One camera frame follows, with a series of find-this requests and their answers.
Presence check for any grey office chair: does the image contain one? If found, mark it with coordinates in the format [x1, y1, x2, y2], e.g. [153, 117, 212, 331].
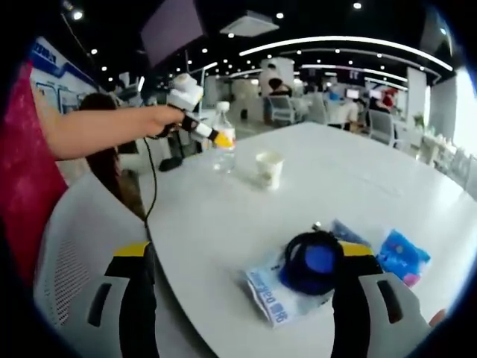
[265, 95, 296, 127]
[367, 110, 399, 147]

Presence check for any wet wipes packet blue lid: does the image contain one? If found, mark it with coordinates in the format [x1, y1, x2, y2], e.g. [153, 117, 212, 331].
[244, 219, 374, 330]

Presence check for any clear plastic water bottle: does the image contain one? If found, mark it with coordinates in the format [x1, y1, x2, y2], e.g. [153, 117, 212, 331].
[211, 100, 239, 175]

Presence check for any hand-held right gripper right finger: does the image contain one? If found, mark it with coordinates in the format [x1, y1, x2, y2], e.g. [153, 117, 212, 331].
[330, 240, 434, 358]

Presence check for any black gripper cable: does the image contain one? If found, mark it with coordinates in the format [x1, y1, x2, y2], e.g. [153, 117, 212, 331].
[142, 136, 160, 240]

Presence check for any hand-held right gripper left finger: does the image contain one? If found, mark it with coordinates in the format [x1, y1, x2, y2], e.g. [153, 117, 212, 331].
[74, 240, 159, 358]

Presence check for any blue tissue packet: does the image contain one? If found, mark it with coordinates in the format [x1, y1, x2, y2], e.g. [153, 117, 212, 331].
[375, 228, 432, 289]

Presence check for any white table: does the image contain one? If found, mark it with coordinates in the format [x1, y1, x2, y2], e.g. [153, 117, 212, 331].
[145, 122, 477, 358]

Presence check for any hanging dark screen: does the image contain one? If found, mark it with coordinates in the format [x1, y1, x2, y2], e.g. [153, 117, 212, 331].
[140, 0, 206, 69]

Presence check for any blue white wall poster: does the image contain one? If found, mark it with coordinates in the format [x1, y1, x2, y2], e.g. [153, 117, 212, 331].
[29, 37, 98, 113]

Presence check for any ceiling air conditioner unit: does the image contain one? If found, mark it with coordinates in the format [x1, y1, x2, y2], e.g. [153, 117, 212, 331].
[218, 10, 281, 39]

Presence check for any person's left hand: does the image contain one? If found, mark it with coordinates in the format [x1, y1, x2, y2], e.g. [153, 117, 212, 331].
[148, 104, 186, 138]

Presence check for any white printed paper cup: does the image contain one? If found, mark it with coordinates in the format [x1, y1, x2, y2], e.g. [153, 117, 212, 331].
[254, 150, 286, 192]

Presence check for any small black device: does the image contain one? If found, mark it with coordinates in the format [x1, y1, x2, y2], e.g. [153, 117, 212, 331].
[159, 156, 184, 173]

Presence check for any white mesh chair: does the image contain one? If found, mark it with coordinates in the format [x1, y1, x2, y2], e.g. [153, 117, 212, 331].
[32, 173, 158, 339]

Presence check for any person's right hand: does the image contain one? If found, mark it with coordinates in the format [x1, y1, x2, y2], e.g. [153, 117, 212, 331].
[428, 307, 449, 330]

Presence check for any person in red shirt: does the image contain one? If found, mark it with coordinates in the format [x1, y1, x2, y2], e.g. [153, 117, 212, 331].
[0, 63, 69, 289]

